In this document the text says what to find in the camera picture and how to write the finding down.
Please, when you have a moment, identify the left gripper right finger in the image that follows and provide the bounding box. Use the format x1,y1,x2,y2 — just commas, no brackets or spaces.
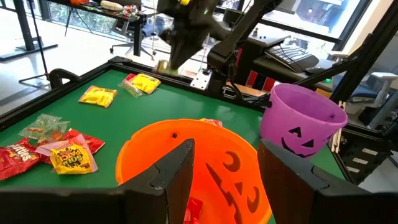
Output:
257,139,398,224

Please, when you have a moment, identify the white office chair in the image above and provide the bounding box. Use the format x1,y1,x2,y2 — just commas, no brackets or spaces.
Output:
343,71,398,131

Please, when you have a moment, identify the black tripod stand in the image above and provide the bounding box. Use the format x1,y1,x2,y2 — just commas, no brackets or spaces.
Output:
18,0,50,88

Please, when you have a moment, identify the black rig strut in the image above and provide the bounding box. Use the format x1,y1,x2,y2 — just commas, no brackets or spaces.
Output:
295,9,398,105

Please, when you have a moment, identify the green table mat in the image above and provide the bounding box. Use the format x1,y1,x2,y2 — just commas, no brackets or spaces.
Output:
0,68,346,224

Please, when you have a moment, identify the purple pumpkin bucket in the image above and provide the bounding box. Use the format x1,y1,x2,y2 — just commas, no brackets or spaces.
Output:
259,83,348,160

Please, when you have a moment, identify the black computer mouse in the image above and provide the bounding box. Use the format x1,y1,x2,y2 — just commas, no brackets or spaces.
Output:
304,66,327,75

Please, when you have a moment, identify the clear gummy candy bag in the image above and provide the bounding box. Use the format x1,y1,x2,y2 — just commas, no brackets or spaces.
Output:
17,113,71,147
118,77,144,99

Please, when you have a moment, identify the black office chair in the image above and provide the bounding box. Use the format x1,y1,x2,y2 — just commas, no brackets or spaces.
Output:
109,18,156,58

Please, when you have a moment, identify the black desk leg column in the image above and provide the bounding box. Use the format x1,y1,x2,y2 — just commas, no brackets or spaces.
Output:
0,0,59,62

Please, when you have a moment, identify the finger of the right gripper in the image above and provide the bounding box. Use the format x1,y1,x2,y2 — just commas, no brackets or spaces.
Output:
178,35,201,69
169,35,187,70

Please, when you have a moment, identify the black computer keyboard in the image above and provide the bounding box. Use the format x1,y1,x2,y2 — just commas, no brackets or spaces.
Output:
264,43,320,74

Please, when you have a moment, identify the black keyboard desk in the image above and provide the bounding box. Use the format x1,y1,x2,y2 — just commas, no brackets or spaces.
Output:
239,30,343,94

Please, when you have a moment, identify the yellow Sour Patch packet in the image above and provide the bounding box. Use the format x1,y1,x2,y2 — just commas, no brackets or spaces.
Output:
129,73,162,95
77,85,119,109
34,134,99,175
154,58,180,76

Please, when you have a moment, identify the orange pumpkin bucket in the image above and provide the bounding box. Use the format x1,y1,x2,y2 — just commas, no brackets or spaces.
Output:
114,118,274,224

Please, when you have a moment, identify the black vented electronics box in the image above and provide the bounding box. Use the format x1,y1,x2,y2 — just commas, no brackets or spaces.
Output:
337,124,396,186

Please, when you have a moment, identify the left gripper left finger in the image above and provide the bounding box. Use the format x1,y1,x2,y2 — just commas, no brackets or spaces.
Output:
0,138,196,224

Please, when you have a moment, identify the black table frame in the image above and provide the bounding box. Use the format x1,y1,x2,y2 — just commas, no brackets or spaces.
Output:
0,55,398,187

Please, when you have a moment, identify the black desk with items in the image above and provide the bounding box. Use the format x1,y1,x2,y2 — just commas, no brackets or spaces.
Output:
46,0,147,57

